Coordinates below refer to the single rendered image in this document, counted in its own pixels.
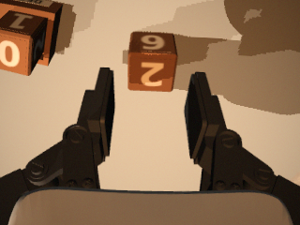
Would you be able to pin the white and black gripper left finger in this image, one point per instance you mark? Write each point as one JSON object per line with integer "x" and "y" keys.
{"x": 72, "y": 162}

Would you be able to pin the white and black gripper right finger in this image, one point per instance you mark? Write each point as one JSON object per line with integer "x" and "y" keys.
{"x": 233, "y": 166}

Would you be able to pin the orange number cube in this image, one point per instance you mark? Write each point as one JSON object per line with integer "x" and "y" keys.
{"x": 22, "y": 41}
{"x": 151, "y": 62}

